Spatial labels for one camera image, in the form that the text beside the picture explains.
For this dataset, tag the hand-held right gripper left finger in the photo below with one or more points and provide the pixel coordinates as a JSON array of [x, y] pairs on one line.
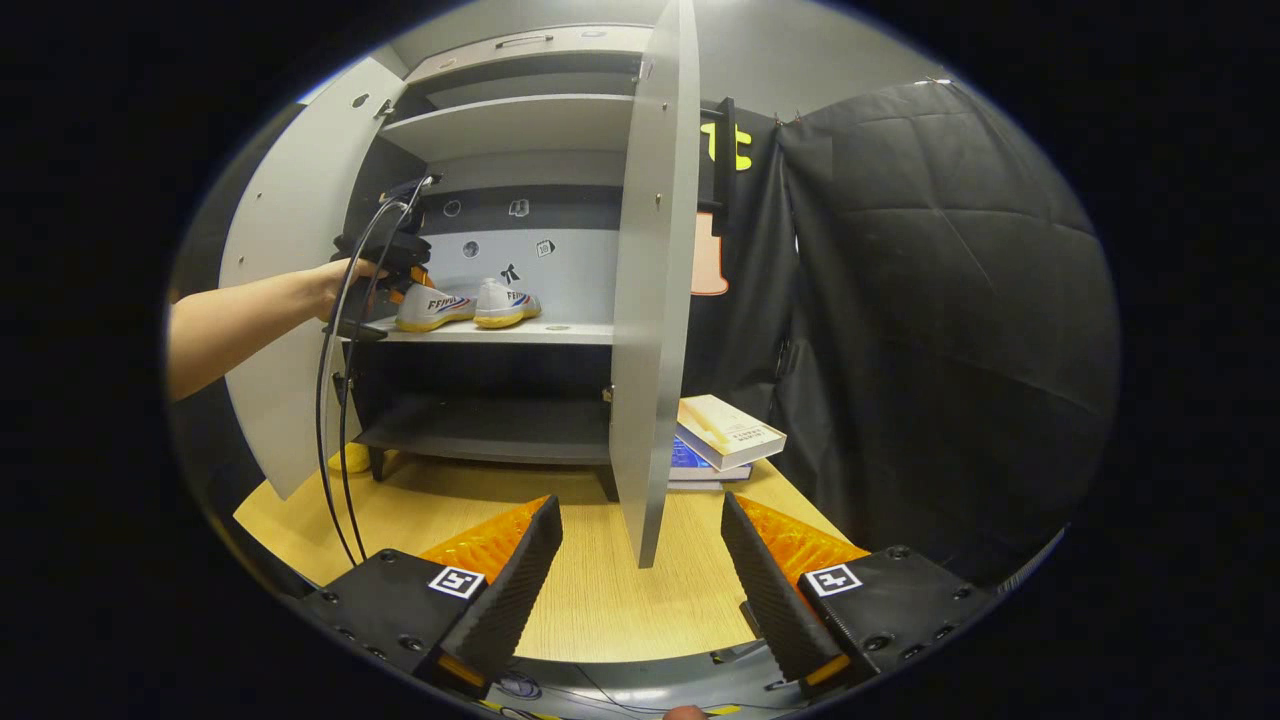
[[510, 600]]

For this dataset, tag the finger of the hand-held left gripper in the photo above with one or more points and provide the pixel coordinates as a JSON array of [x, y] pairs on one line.
[[397, 294], [418, 277]]

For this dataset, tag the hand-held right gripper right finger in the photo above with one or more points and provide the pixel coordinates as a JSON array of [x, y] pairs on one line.
[[770, 600]]

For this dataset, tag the white canvas shoe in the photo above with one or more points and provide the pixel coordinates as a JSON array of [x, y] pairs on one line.
[[500, 305], [435, 310]]

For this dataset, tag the grey shoe cabinet door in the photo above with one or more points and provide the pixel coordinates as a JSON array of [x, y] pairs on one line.
[[290, 200], [650, 300]]

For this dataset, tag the grey shoe cabinet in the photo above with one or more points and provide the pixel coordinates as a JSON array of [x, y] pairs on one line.
[[500, 120]]

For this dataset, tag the grey cabinet drawer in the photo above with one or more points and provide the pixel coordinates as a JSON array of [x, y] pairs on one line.
[[470, 62]]

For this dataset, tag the white book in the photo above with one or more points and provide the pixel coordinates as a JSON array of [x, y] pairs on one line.
[[695, 485]]

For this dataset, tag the blue book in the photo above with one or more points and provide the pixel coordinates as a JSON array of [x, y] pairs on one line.
[[690, 460]]

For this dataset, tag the yellow plush toy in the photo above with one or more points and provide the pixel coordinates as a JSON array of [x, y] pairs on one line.
[[350, 460]]

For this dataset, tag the beige book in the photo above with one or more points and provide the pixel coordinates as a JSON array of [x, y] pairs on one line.
[[730, 430]]

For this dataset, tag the black backdrop cloth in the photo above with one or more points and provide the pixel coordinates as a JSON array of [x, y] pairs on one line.
[[950, 300]]

